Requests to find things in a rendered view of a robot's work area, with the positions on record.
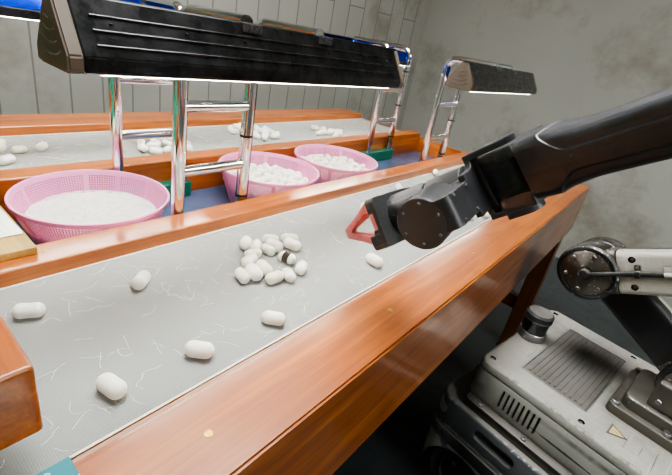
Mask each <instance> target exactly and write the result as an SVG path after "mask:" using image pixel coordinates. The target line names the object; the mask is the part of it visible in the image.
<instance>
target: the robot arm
mask: <svg viewBox="0 0 672 475"><path fill-rule="evenodd" d="M461 159H462V161H463V163H464V165H465V166H461V167H459V168H457V169H454V170H452V171H449V172H447V173H444V174H442V175H440V176H437V177H435V178H432V179H430V180H428V181H426V183H420V184H418V185H415V186H413V187H408V188H402V189H398V190H395V191H391V192H388V193H385V194H383V195H379V196H375V197H372V198H370V199H368V200H365V202H364V204H363V205H362V207H361V209H360V210H359V212H358V213H357V215H356V217H355V218H354V219H353V221H352V222H351V223H350V224H349V226H348V227H347V228H346V229H345V232H346V234H347V237H348V239H352V240H357V241H362V242H366V243H369V244H372V245H373V247H374V249H375V250H376V251H378V250H382V249H385V248H388V247H391V246H393V245H395V244H397V243H399V242H401V241H404V240H406V241H407V242H408V243H410V244H411V245H413V246H415V247H417V248H420V249H433V248H436V247H438V246H439V245H441V244H442V243H443V242H444V240H445V239H446V238H447V237H448V236H449V235H450V234H451V233H452V232H453V231H454V230H457V229H459V228H461V227H463V226H465V225H466V224H467V223H468V222H469V221H470V220H471V219H472V218H473V217H474V216H475V215H476V216H477V218H479V217H482V216H484V215H485V214H486V213H487V212H488V213H489V215H490V216H491V218H492V220H495V219H498V218H501V217H504V216H508V218H509V220H511V219H515V218H518V217H521V216H524V215H527V214H530V213H533V212H535V211H537V210H539V209H541V208H542V207H544V206H545V205H546V202H545V200H544V199H546V198H547V197H549V196H553V195H558V194H562V193H565V192H566V191H568V190H569V189H571V188H573V187H574V186H576V185H579V184H581V183H583V182H586V181H588V180H591V179H594V178H597V177H600V176H603V175H606V174H610V173H614V172H618V171H622V170H627V169H631V168H635V167H639V166H643V165H648V164H652V163H656V162H660V161H664V160H669V159H672V86H670V87H667V88H665V89H662V90H659V91H657V92H654V93H652V94H649V95H646V96H644V97H641V98H638V99H636V100H633V101H630V102H628V103H625V104H622V105H620V106H617V107H614V108H612V109H609V110H606V111H603V112H599V113H596V114H592V115H588V116H583V117H578V118H572V119H559V120H556V121H554V122H551V123H549V124H546V125H544V126H543V125H540V126H538V127H535V128H533V129H530V130H528V131H526V132H523V133H521V134H518V135H516V136H515V134H514V132H508V133H507V134H505V135H503V136H501V137H499V138H496V139H494V140H492V141H490V142H488V143H486V144H484V145H481V146H479V147H477V148H474V149H473V150H471V151H469V152H468V153H467V154H465V155H464V156H463V157H461ZM369 217H370V219H371V222H372V225H373V227H374V230H375V231H374V233H372V232H358V231H357V228H358V227H359V226H360V225H361V224H362V223H363V222H364V221H366V220H367V219H368V218H369Z"/></svg>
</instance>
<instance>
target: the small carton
mask: <svg viewBox="0 0 672 475"><path fill-rule="evenodd" d="M37 475H80V474H79V472H78V470H77V469H76V467H75V465H74V464H73V462H72V460H71V459H70V457H67V458H65V459H63V460H61V461H60V462H58V463H56V464H54V465H52V466H51V467H49V468H47V469H45V470H44V471H42V472H40V473H38V474H37Z"/></svg>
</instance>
